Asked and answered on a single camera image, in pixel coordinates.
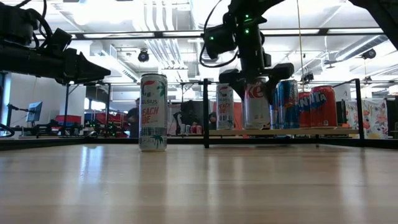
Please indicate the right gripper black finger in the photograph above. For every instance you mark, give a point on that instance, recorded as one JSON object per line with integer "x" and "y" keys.
{"x": 273, "y": 88}
{"x": 238, "y": 88}

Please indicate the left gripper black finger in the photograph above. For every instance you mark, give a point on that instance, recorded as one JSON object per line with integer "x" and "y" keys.
{"x": 93, "y": 71}

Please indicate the silver slim can blue tab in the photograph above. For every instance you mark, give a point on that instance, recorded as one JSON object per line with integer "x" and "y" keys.
{"x": 288, "y": 105}

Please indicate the tall white can black top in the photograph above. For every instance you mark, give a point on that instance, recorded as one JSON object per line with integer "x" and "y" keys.
{"x": 225, "y": 109}
{"x": 153, "y": 115}

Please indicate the silver Diet Coke can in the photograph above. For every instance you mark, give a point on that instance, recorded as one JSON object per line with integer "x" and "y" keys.
{"x": 256, "y": 109}

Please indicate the red soda can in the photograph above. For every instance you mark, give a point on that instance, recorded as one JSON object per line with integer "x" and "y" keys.
{"x": 324, "y": 109}
{"x": 304, "y": 112}

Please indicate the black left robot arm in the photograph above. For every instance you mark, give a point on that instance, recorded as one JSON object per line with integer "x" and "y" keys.
{"x": 28, "y": 62}

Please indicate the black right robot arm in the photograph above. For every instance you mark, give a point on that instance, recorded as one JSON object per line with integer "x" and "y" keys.
{"x": 252, "y": 46}

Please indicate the wooden shelf board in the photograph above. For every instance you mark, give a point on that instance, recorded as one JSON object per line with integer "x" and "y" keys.
{"x": 298, "y": 132}

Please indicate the black metal stand grey box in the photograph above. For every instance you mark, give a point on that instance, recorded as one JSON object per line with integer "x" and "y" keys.
{"x": 96, "y": 93}

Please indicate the orange panel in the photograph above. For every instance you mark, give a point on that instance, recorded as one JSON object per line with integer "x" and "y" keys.
{"x": 238, "y": 115}

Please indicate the small black hanging fixture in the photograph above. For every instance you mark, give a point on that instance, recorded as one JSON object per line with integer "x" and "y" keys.
{"x": 308, "y": 76}

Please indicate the stacked red bins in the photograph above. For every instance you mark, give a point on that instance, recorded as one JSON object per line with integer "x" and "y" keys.
{"x": 112, "y": 119}

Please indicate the round black ceiling fixture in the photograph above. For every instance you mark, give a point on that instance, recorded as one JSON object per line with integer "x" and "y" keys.
{"x": 143, "y": 56}
{"x": 369, "y": 53}

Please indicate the red storage bin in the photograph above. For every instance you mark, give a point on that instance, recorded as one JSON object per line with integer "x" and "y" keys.
{"x": 68, "y": 119}

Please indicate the black office chair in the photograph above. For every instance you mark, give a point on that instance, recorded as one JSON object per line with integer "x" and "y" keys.
{"x": 191, "y": 113}

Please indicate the computer monitor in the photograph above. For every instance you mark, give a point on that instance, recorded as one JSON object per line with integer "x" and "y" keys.
{"x": 35, "y": 112}

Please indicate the background robot green lights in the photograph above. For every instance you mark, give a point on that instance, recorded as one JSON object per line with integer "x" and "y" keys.
{"x": 102, "y": 130}

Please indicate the person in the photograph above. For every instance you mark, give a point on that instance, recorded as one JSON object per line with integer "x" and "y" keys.
{"x": 133, "y": 119}

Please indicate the floral printed banner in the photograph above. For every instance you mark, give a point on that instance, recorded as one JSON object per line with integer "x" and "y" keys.
{"x": 374, "y": 119}

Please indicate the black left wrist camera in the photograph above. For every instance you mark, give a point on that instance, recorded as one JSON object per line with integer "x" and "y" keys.
{"x": 59, "y": 39}

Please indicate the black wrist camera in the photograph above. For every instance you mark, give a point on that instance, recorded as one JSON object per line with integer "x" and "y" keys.
{"x": 59, "y": 39}
{"x": 219, "y": 40}

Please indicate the black metal shelf post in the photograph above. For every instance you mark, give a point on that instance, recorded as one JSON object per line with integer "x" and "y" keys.
{"x": 206, "y": 115}

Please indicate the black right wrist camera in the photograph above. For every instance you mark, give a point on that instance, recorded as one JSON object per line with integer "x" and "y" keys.
{"x": 219, "y": 40}

